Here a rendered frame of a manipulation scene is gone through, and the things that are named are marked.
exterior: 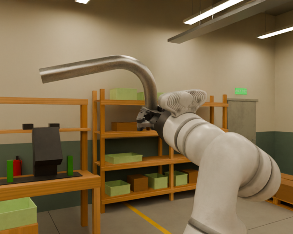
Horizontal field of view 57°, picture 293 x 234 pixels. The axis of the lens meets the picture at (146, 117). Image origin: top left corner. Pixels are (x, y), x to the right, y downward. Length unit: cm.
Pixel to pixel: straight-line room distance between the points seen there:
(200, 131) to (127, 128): 469
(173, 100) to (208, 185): 18
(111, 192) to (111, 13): 350
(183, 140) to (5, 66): 487
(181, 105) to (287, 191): 534
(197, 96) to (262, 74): 791
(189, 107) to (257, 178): 19
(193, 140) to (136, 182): 492
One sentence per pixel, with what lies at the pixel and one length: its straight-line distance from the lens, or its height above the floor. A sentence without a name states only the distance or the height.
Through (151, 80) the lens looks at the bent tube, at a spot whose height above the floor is 184.
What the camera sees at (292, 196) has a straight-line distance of 574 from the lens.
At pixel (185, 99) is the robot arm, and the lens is 48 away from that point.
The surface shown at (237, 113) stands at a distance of 748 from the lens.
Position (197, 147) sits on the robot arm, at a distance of 41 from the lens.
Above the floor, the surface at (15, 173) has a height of 77.
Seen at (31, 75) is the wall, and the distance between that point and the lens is 521.
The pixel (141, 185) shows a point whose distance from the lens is 539.
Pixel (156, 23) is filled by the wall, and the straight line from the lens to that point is 629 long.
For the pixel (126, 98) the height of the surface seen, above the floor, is 204.
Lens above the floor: 176
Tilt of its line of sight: 1 degrees down
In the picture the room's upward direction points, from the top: straight up
